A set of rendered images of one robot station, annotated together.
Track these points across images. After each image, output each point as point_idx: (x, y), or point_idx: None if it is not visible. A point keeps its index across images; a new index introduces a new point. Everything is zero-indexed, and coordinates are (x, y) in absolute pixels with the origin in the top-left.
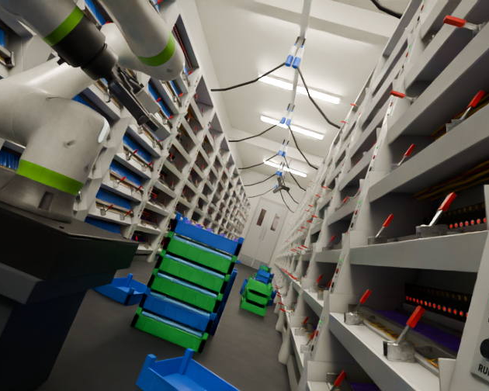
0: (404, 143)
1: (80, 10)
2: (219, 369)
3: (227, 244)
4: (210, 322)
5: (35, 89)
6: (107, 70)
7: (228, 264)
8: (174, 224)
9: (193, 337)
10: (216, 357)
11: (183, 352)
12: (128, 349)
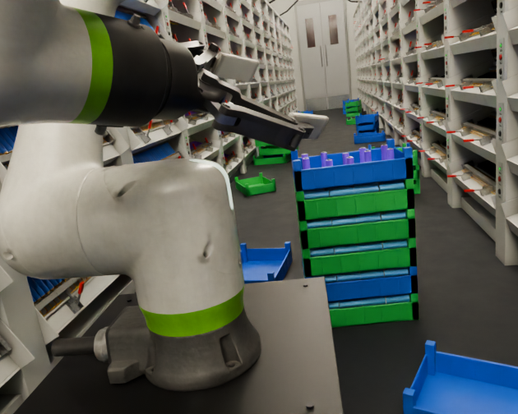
0: None
1: (92, 18)
2: (460, 332)
3: (390, 169)
4: (413, 278)
5: (72, 180)
6: (192, 94)
7: (404, 195)
8: (298, 180)
9: (400, 305)
10: (437, 312)
11: (400, 331)
12: (344, 372)
